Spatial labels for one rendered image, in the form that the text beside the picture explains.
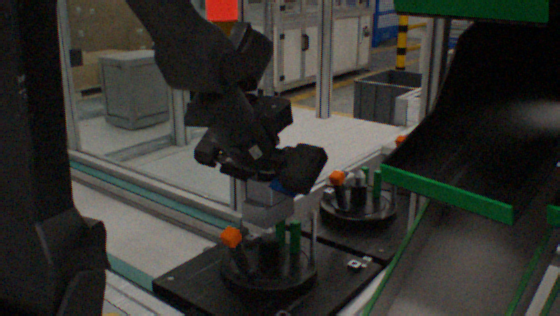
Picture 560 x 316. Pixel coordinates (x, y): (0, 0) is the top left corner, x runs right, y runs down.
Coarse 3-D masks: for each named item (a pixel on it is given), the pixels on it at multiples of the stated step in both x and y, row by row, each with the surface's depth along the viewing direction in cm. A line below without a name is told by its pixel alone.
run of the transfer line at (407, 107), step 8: (400, 96) 184; (408, 96) 184; (416, 96) 185; (400, 104) 182; (408, 104) 180; (416, 104) 178; (400, 112) 182; (408, 112) 181; (416, 112) 179; (400, 120) 183; (408, 120) 182; (416, 120) 180
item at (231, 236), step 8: (224, 232) 65; (232, 232) 65; (240, 232) 66; (224, 240) 65; (232, 240) 64; (232, 248) 66; (240, 248) 66; (232, 256) 67; (240, 256) 67; (240, 264) 68; (248, 264) 69
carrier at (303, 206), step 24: (360, 168) 95; (312, 192) 101; (360, 192) 90; (384, 192) 101; (336, 216) 87; (360, 216) 87; (384, 216) 87; (408, 216) 91; (336, 240) 83; (360, 240) 83; (384, 240) 83; (384, 264) 78
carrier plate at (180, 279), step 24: (240, 240) 83; (192, 264) 76; (216, 264) 76; (336, 264) 76; (168, 288) 70; (192, 288) 71; (216, 288) 71; (312, 288) 71; (336, 288) 71; (360, 288) 72; (216, 312) 65; (240, 312) 66; (264, 312) 66; (288, 312) 66; (312, 312) 66; (336, 312) 67
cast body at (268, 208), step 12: (252, 180) 68; (264, 180) 68; (252, 192) 69; (264, 192) 67; (276, 192) 68; (252, 204) 68; (264, 204) 68; (276, 204) 68; (288, 204) 70; (252, 216) 68; (264, 216) 67; (276, 216) 69; (288, 216) 71; (264, 228) 68
